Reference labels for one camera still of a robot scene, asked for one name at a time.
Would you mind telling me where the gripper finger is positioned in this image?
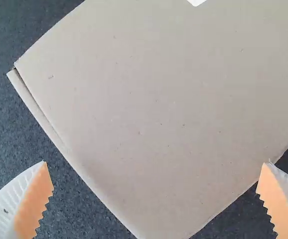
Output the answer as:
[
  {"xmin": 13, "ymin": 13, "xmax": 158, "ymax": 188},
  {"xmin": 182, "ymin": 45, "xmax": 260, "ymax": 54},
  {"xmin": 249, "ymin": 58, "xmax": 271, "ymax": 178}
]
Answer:
[
  {"xmin": 0, "ymin": 160, "xmax": 54, "ymax": 239},
  {"xmin": 255, "ymin": 161, "xmax": 288, "ymax": 239}
]

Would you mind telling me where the cardboard box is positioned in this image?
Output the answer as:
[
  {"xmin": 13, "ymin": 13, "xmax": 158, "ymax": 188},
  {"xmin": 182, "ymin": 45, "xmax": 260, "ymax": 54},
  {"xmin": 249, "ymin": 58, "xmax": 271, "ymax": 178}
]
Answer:
[{"xmin": 6, "ymin": 0, "xmax": 288, "ymax": 239}]

